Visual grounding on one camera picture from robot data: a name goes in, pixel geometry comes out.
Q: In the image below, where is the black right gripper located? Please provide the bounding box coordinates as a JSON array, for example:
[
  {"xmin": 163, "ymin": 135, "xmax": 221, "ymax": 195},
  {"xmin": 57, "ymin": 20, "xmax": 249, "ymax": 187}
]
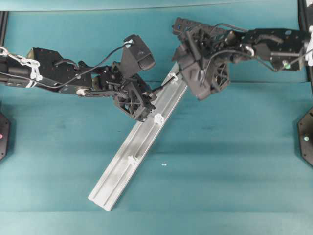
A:
[{"xmin": 172, "ymin": 29, "xmax": 235, "ymax": 95}]

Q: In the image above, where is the aluminium extrusion rail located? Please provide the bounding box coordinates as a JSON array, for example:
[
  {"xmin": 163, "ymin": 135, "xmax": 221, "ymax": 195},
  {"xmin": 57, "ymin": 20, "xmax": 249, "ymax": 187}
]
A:
[{"xmin": 88, "ymin": 64, "xmax": 187, "ymax": 212}]

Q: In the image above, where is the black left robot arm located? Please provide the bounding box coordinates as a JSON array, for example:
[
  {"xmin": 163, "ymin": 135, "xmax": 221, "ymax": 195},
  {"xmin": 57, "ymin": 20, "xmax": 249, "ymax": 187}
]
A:
[{"xmin": 0, "ymin": 44, "xmax": 156, "ymax": 122}]

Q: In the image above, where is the black left frame post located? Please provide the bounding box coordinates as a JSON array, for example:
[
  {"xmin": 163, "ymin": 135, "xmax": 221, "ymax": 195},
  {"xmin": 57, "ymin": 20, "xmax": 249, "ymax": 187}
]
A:
[{"xmin": 0, "ymin": 11, "xmax": 9, "ymax": 46}]

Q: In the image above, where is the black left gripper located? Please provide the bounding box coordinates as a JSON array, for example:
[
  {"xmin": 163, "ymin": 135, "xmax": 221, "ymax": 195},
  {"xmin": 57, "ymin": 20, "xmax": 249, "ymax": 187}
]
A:
[{"xmin": 101, "ymin": 62, "xmax": 157, "ymax": 122}]

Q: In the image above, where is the black frame post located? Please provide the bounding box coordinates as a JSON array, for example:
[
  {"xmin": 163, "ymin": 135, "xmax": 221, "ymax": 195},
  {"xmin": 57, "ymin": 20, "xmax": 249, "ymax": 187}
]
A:
[
  {"xmin": 298, "ymin": 0, "xmax": 313, "ymax": 83},
  {"xmin": 0, "ymin": 11, "xmax": 9, "ymax": 46}
]

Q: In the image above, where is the black right frame post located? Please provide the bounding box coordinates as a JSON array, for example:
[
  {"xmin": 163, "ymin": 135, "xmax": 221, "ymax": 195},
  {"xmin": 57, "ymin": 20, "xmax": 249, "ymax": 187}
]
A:
[{"xmin": 298, "ymin": 0, "xmax": 313, "ymax": 83}]

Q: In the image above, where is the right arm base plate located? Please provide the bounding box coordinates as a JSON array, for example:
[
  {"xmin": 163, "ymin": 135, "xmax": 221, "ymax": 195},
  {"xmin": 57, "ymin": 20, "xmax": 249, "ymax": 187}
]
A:
[{"xmin": 297, "ymin": 108, "xmax": 313, "ymax": 166}]

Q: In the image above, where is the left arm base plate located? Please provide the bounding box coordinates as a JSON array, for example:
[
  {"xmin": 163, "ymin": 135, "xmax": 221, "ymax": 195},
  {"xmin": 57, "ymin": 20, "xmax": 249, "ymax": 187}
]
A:
[{"xmin": 0, "ymin": 102, "xmax": 11, "ymax": 161}]

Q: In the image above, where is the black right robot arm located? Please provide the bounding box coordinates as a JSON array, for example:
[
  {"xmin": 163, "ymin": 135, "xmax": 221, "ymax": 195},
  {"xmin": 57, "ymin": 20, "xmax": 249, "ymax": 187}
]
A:
[{"xmin": 173, "ymin": 22, "xmax": 313, "ymax": 100}]

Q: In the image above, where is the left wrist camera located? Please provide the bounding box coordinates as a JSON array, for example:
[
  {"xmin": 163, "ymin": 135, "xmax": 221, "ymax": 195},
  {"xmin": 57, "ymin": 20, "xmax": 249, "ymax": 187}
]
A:
[{"xmin": 120, "ymin": 34, "xmax": 156, "ymax": 78}]

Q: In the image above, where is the black USB hub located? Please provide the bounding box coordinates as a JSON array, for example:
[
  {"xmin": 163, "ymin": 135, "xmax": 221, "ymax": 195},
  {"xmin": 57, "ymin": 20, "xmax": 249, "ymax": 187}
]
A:
[{"xmin": 172, "ymin": 17, "xmax": 227, "ymax": 36}]

